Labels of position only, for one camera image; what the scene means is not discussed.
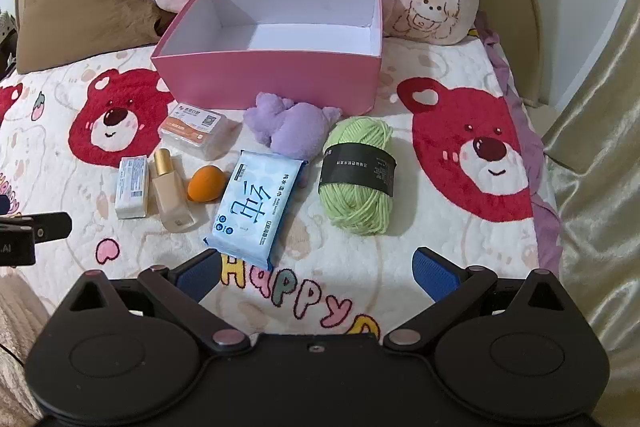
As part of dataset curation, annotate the black cable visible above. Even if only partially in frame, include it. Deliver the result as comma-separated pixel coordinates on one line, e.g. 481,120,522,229
0,340,27,366

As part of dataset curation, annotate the clear plastic box orange label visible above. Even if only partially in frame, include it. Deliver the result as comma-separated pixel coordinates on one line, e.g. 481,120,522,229
158,101,242,160

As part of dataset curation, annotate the pink cardboard box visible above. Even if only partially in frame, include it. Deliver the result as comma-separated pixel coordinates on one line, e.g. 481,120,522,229
151,0,385,116

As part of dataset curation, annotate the blue wet wipes packet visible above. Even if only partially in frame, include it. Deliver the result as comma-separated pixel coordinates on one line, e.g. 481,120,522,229
202,150,309,271

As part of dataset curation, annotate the purple plush toy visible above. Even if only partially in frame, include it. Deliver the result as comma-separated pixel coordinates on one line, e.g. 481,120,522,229
243,92,344,160

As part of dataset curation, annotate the small white carton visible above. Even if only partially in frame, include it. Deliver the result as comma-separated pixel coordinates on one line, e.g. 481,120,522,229
114,155,150,220

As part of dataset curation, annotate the dark clutter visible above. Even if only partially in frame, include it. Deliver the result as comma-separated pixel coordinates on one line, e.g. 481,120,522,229
0,8,22,75

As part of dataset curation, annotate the foundation bottle gold cap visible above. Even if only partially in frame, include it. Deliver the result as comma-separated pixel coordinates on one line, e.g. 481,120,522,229
151,148,197,232

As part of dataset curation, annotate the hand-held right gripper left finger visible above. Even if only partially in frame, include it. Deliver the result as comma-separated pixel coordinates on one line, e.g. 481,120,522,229
52,248,252,354

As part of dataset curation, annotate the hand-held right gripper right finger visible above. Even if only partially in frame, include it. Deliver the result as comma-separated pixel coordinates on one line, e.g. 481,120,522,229
382,246,583,354

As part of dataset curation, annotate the orange makeup sponge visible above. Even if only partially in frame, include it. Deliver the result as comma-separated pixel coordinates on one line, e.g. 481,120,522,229
187,167,226,202

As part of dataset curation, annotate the purple blanket edge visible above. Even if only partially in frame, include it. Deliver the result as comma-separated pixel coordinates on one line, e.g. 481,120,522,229
474,13,562,290

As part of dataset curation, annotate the green yarn ball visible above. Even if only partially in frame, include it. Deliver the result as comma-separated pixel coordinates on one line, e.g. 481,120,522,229
318,117,398,236

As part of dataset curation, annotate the beige curtain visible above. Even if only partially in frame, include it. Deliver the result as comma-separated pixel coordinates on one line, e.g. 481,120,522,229
542,0,640,427

